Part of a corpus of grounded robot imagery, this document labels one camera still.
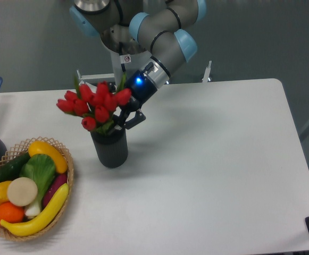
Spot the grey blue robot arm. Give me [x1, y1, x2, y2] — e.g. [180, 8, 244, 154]
[70, 1, 206, 129]

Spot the woven wicker basket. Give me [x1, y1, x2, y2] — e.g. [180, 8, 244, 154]
[0, 137, 74, 242]

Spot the purple eggplant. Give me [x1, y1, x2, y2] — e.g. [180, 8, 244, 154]
[42, 173, 68, 208]

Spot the yellow banana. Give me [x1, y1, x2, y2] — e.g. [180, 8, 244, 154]
[0, 183, 69, 237]

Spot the green cucumber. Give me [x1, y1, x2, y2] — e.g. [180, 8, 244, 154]
[0, 153, 30, 183]

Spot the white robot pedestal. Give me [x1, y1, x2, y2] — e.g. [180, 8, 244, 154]
[100, 24, 151, 84]

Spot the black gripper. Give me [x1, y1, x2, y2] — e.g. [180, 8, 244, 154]
[108, 69, 159, 133]

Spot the beige round disc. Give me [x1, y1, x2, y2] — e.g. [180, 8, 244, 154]
[7, 177, 38, 207]

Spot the orange fruit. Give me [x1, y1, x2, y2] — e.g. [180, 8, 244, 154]
[0, 202, 24, 225]

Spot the green bok choy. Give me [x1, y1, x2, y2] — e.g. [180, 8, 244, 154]
[19, 154, 56, 219]

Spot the dark grey ribbed vase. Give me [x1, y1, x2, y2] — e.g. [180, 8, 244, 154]
[90, 123, 128, 168]

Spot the red tulip bouquet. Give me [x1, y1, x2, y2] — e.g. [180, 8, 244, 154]
[56, 73, 132, 136]

